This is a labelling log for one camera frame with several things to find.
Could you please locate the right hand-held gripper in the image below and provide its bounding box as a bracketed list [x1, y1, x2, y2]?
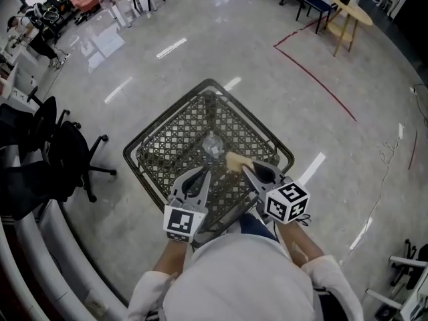
[241, 160, 311, 225]

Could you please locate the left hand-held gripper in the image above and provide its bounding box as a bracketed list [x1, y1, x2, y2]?
[163, 165, 213, 245]

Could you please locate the yellow sponge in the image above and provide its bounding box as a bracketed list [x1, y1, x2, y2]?
[225, 152, 254, 174]

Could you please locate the person's right forearm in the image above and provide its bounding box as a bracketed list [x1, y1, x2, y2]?
[276, 219, 326, 268]

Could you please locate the person's left forearm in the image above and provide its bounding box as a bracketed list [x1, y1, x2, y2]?
[152, 238, 195, 278]

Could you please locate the person's leg in jeans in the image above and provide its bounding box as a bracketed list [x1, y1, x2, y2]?
[237, 213, 280, 242]

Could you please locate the glass-topped woven lattice table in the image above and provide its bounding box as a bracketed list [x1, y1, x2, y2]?
[122, 78, 296, 243]

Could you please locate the person's white shirt torso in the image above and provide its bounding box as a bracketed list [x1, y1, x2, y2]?
[126, 232, 366, 321]

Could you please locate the black office chair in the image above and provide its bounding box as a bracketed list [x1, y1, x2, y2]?
[0, 86, 82, 153]
[0, 120, 118, 222]

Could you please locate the white curved counter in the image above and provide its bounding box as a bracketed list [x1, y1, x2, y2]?
[0, 145, 132, 321]

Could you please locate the round wooden side table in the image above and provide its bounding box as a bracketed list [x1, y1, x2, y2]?
[324, 0, 374, 58]

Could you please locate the white low cabinet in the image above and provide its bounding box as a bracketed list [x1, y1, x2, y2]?
[0, 61, 40, 114]

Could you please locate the white floor cable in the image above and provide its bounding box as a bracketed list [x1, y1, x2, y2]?
[343, 122, 407, 264]

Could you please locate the white metal frame chair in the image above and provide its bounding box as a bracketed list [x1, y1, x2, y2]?
[365, 239, 428, 321]

